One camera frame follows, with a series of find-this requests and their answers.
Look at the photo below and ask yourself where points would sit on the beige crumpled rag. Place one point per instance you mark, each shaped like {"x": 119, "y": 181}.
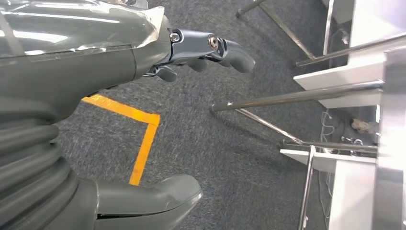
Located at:
{"x": 361, "y": 126}

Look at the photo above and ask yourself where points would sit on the white desk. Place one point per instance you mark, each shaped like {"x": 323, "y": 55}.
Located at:
{"x": 349, "y": 196}

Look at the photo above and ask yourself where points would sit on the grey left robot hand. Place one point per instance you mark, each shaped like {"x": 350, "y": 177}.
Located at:
{"x": 79, "y": 47}

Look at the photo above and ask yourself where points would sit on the stainless steel table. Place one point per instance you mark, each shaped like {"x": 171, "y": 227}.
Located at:
{"x": 393, "y": 127}
{"x": 349, "y": 50}

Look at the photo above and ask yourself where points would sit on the white cabinet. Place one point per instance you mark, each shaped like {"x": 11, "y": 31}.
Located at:
{"x": 342, "y": 76}

